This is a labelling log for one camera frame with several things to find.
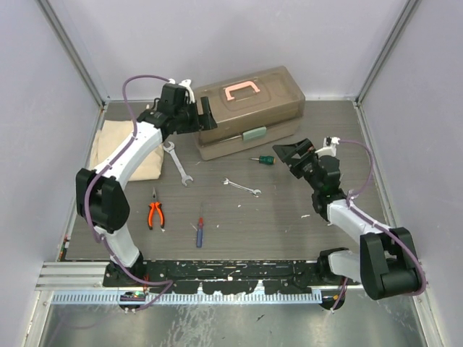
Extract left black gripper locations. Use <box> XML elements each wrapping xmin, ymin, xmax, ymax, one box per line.
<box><xmin>174</xmin><ymin>96</ymin><xmax>215</xmax><ymax>134</ymax></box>

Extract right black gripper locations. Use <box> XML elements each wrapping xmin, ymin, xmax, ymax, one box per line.
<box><xmin>273</xmin><ymin>138</ymin><xmax>322</xmax><ymax>192</ymax></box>

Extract brown translucent toolbox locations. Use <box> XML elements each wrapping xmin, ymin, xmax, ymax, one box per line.
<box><xmin>194</xmin><ymin>66</ymin><xmax>305</xmax><ymax>160</ymax></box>

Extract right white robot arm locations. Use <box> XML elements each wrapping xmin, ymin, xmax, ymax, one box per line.
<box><xmin>273</xmin><ymin>137</ymin><xmax>427</xmax><ymax>300</ymax></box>

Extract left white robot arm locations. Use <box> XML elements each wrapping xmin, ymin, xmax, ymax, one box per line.
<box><xmin>75</xmin><ymin>80</ymin><xmax>217</xmax><ymax>286</ymax></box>

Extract small silver wrench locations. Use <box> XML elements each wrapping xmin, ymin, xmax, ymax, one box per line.
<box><xmin>222</xmin><ymin>177</ymin><xmax>262</xmax><ymax>197</ymax></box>

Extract large silver wrench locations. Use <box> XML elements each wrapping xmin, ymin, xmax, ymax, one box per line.
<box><xmin>163</xmin><ymin>142</ymin><xmax>194</xmax><ymax>187</ymax></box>

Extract beige cloth bag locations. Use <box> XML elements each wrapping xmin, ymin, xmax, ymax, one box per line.
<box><xmin>87</xmin><ymin>120</ymin><xmax>164</xmax><ymax>181</ymax></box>

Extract green handled screwdriver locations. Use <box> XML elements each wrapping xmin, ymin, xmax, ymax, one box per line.
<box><xmin>250</xmin><ymin>155</ymin><xmax>276</xmax><ymax>166</ymax></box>

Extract orange handled pliers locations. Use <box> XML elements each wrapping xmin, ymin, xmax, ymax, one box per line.
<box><xmin>147</xmin><ymin>188</ymin><xmax>165</xmax><ymax>231</ymax></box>

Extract blue handled screwdriver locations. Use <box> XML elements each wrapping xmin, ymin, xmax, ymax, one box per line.
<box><xmin>196</xmin><ymin>205</ymin><xmax>204</xmax><ymax>248</ymax></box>

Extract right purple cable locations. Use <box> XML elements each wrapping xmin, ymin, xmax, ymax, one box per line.
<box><xmin>331</xmin><ymin>139</ymin><xmax>428</xmax><ymax>312</ymax></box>

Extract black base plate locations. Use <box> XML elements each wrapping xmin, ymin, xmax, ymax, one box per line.
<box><xmin>103</xmin><ymin>258</ymin><xmax>362</xmax><ymax>294</ymax></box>

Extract slotted cable duct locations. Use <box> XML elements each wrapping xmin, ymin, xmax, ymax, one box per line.
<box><xmin>51</xmin><ymin>290</ymin><xmax>323</xmax><ymax>305</ymax></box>

